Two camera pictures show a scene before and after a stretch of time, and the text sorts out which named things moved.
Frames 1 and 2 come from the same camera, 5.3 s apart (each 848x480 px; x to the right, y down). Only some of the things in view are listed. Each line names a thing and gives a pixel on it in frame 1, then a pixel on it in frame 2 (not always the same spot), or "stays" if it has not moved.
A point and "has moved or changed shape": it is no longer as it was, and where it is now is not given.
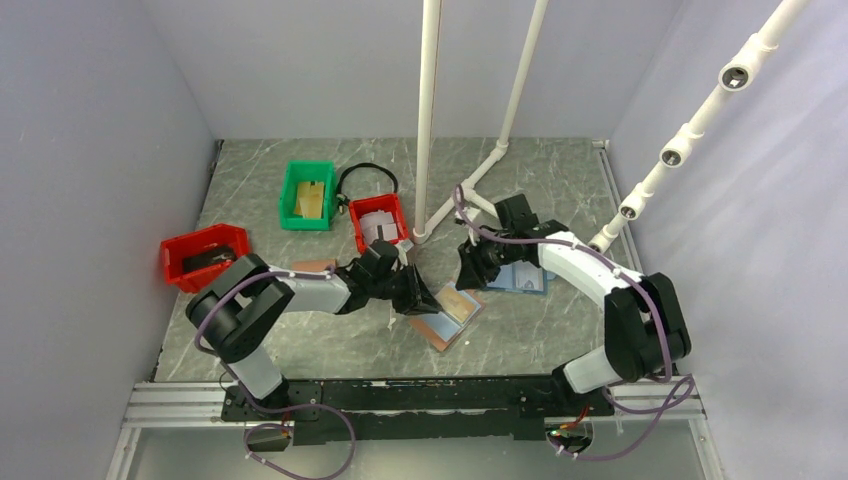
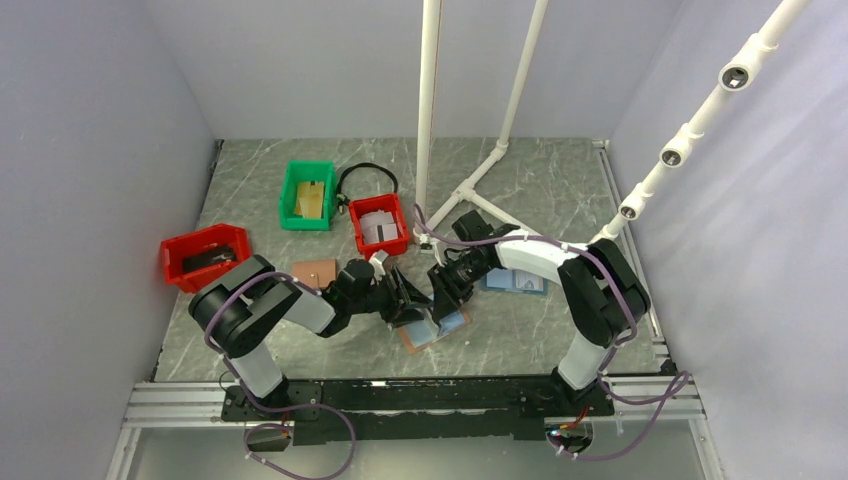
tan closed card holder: (311, 265) stays
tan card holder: (441, 329) has moved or changed shape
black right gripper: (473, 267) → (448, 295)
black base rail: (450, 407) stays
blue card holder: (521, 277) stays
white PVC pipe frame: (431, 21) stays
